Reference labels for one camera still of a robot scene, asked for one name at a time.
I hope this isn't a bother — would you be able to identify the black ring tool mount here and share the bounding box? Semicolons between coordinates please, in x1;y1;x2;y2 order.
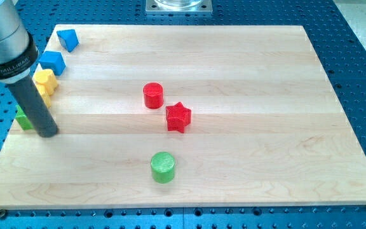
0;33;39;80

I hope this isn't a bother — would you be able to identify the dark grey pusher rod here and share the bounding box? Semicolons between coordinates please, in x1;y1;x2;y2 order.
7;75;58;137

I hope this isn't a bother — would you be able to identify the green cylinder block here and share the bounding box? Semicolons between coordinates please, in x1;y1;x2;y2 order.
151;151;175;183

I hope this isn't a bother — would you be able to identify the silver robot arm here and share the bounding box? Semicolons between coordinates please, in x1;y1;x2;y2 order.
0;0;58;137

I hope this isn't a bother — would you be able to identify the yellow block behind rod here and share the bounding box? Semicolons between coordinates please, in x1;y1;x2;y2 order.
36;85;51;108

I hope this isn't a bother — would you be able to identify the yellow heart block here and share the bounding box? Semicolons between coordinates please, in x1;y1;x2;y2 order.
33;69;58;95

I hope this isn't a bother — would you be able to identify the green block behind rod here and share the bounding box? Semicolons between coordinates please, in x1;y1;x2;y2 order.
15;105;34;130

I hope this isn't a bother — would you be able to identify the blue cube block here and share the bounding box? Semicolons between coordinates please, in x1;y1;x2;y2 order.
39;51;66;76

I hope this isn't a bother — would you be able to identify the blue triangle block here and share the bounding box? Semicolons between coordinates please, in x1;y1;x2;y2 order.
57;29;79;52

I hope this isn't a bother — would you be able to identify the wooden board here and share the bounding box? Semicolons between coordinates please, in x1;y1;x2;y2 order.
0;25;366;209

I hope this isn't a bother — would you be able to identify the left board screw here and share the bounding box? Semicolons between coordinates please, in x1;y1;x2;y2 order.
0;209;7;219

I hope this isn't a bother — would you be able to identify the red cylinder block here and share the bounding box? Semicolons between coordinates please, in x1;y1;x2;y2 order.
143;82;164;109

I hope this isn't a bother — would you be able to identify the red star block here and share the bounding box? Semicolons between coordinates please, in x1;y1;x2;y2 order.
166;102;191;133

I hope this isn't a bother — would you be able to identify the metal base plate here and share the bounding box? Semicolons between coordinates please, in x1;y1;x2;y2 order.
145;0;213;15

